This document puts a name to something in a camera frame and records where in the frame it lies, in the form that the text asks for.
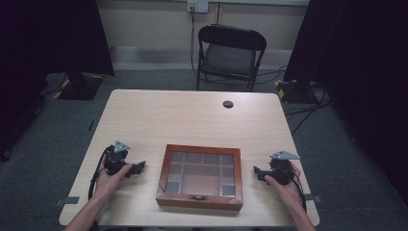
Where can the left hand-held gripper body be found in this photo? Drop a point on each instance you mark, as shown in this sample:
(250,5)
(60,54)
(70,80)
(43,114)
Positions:
(116,157)

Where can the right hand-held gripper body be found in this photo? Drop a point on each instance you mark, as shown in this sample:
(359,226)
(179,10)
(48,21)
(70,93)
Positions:
(282,168)

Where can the person's right hand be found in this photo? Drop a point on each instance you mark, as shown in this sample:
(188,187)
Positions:
(287,192)

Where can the person's left hand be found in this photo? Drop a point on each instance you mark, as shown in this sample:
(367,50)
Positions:
(109,183)

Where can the grey tape strip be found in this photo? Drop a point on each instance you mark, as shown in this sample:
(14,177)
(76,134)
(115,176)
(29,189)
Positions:
(68,200)
(312,198)

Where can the wooden box with glass lid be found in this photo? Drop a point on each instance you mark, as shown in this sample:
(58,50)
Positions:
(200,179)

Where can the black yellow striped stand base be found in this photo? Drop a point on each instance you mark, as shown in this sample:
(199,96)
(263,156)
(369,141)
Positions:
(293,91)

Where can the black folding chair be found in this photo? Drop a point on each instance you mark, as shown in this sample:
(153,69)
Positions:
(229,57)

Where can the dark curtain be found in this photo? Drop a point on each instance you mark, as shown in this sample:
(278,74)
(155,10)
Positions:
(48,48)
(356,64)

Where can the white wall outlet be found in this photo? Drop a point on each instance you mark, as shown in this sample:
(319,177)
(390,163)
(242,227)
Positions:
(197,5)

